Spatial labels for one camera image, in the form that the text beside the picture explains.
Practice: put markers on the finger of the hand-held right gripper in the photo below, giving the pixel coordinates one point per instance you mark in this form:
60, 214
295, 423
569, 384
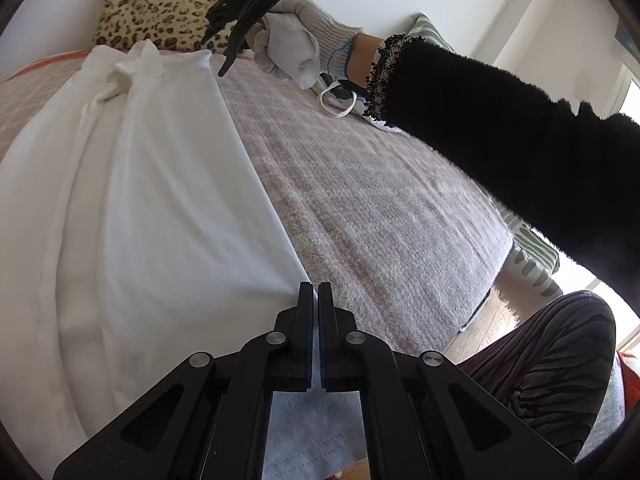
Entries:
232, 10
247, 32

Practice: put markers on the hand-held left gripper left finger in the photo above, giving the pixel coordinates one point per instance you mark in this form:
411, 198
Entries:
305, 320

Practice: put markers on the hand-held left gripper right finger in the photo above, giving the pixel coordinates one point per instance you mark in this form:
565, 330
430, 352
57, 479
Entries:
326, 320

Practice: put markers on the white t-shirt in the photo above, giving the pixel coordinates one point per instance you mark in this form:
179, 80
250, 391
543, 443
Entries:
150, 185

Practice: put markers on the person's right forearm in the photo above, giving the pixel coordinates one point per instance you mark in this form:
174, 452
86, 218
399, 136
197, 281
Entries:
500, 135

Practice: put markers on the person's right hand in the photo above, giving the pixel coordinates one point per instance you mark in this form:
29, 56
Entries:
310, 25

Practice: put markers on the leopard print cushion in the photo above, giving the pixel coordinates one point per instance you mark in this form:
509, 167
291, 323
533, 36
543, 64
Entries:
150, 5

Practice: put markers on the beige plaid blanket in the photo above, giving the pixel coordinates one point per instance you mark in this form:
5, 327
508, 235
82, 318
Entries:
375, 210

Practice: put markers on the cream cloth bag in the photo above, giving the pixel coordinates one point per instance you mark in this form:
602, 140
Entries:
345, 115

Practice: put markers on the green striped white pillow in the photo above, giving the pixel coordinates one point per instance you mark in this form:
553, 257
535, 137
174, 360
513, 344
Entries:
535, 260

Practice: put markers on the person's striped trouser leg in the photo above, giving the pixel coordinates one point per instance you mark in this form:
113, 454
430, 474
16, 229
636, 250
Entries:
550, 360

